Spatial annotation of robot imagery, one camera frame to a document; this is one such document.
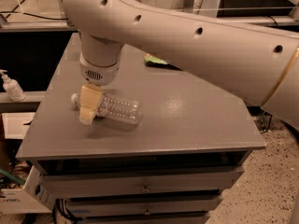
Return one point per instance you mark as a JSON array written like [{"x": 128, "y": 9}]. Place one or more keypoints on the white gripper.
[{"x": 97, "y": 74}]

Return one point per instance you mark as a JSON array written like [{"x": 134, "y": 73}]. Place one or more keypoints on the clear plastic water bottle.
[{"x": 115, "y": 107}]

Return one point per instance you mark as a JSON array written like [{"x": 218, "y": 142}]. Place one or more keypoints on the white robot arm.
[{"x": 260, "y": 65}]

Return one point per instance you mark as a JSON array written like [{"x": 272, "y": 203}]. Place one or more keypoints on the white pump dispenser bottle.
[{"x": 12, "y": 87}]

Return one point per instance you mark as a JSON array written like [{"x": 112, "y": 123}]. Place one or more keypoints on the green chip bag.
[{"x": 154, "y": 61}]

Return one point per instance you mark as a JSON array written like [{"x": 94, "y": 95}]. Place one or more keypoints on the grey drawer cabinet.
[{"x": 170, "y": 168}]

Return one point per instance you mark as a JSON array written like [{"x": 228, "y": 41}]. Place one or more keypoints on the white cardboard box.
[{"x": 31, "y": 198}]

